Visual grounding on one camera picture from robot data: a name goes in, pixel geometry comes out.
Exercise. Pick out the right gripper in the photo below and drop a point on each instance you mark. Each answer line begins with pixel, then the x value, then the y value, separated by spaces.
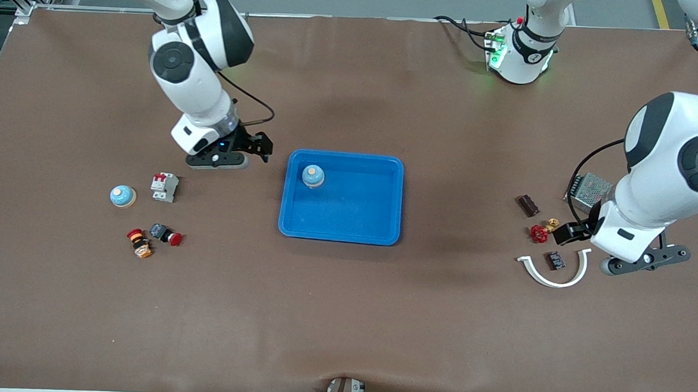
pixel 246 141

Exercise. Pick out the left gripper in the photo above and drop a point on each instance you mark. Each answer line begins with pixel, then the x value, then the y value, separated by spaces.
pixel 584 227

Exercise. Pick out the dark brown rectangular component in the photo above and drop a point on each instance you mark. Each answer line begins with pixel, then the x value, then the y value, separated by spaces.
pixel 527 206

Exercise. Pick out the blue call bell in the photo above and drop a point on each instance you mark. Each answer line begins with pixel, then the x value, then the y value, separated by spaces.
pixel 122 196
pixel 313 175

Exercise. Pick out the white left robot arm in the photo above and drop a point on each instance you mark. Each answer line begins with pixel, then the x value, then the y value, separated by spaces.
pixel 668 147

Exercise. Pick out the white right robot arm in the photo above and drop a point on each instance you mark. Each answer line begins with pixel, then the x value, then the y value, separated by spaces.
pixel 187 86

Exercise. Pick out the metal mesh power supply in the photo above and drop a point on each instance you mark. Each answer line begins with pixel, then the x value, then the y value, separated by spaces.
pixel 588 190

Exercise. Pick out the white curved pipe clamp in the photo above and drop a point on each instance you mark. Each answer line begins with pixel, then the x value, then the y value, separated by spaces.
pixel 550 283

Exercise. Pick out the blue plastic tray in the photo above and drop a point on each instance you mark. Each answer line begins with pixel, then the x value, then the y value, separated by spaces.
pixel 342 213

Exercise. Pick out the red mushroom button black body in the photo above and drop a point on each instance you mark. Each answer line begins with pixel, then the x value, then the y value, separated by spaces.
pixel 165 233

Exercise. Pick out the red emergency button orange body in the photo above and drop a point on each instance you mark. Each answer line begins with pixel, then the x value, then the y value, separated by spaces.
pixel 140 245

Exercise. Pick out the brown table cover mat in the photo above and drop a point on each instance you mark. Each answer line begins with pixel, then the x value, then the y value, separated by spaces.
pixel 343 315

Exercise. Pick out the white circuit breaker red switch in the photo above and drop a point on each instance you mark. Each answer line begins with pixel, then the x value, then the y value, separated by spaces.
pixel 164 187

